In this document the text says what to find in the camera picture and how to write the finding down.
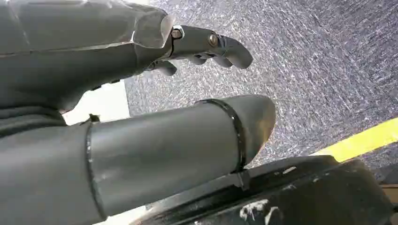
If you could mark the yellow floor tape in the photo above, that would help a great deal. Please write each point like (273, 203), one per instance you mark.
(360, 141)

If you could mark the ribbed grey left arm sleeve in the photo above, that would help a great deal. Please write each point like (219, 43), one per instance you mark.
(28, 121)

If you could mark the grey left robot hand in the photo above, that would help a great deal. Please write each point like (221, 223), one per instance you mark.
(155, 155)

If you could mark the black robot foot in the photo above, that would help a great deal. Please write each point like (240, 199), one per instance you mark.
(390, 194)
(311, 192)

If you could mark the white board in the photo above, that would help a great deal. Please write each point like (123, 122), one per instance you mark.
(99, 104)

